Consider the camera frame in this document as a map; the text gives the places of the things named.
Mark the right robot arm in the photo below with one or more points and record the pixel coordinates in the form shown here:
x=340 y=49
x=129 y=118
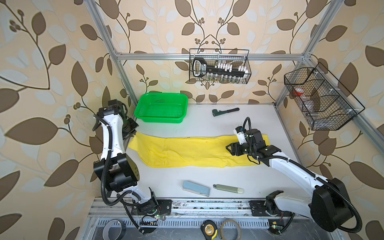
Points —
x=327 y=202

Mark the yellow trousers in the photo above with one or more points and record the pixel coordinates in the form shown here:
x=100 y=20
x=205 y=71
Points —
x=204 y=152

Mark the back wire basket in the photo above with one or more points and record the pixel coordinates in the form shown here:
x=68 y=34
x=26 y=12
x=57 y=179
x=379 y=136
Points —
x=234 y=57

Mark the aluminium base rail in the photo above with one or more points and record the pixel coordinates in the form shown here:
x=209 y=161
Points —
x=186 y=208

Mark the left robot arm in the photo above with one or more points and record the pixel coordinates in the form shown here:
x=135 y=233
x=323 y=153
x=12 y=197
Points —
x=118 y=173

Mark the green plastic basket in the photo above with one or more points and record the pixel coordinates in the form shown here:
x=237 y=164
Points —
x=170 y=108

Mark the black tool in basket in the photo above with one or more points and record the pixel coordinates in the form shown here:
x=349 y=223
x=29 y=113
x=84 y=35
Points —
x=201 y=68

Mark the side wire basket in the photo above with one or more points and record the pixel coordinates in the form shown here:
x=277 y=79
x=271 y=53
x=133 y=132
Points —
x=327 y=104

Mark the yellow black tape measure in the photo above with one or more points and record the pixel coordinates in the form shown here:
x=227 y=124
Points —
x=209 y=230

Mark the black tape roll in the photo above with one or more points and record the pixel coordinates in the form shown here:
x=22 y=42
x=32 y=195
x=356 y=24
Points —
x=114 y=230

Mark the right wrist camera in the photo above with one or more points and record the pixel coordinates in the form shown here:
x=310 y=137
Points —
x=239 y=132

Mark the brown ring band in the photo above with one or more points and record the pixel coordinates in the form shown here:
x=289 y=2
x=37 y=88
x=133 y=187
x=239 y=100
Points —
x=230 y=230

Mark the pale green utility knife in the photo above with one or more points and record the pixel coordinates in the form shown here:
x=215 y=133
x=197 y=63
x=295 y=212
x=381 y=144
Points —
x=228 y=189

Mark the blue grey sharpening block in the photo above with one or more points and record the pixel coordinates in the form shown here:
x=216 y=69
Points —
x=196 y=188

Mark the red capped jar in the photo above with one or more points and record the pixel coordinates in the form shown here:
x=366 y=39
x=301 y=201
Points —
x=297 y=92

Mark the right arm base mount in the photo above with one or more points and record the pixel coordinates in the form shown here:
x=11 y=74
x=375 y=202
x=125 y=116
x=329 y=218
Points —
x=261 y=208

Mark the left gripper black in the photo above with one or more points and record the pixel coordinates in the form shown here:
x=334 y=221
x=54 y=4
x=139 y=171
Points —
x=134 y=125

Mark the dark green pipe wrench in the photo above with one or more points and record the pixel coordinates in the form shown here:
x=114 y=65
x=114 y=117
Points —
x=217 y=113

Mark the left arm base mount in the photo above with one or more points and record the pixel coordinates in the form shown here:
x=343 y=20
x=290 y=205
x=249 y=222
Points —
x=152 y=208

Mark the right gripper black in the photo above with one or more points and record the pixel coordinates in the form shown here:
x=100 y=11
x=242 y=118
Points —
x=235 y=145

